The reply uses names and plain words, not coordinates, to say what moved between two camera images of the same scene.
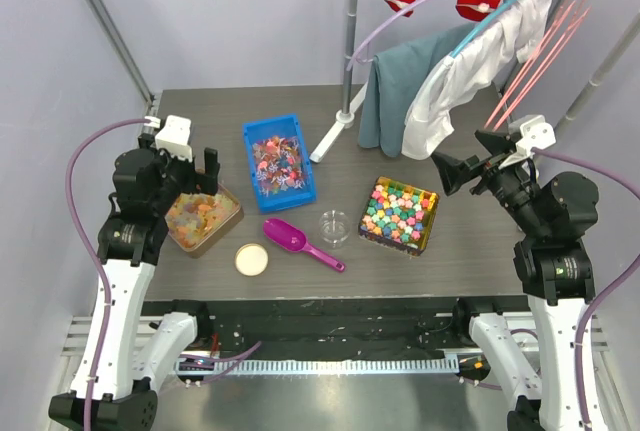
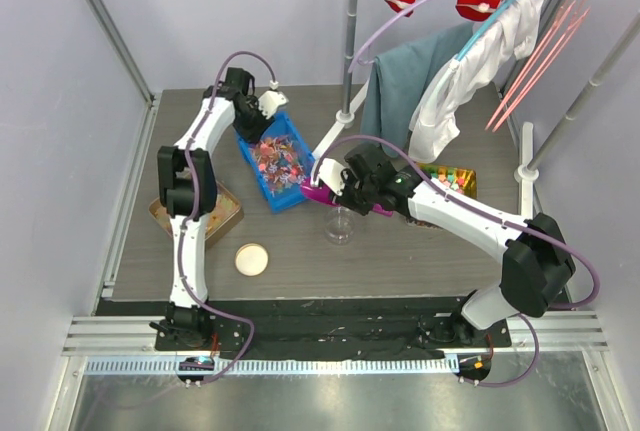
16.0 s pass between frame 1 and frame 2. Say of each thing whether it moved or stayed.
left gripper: moved
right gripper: moved
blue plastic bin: stayed
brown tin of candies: stayed
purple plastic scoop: moved
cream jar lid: stayed
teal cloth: stayed
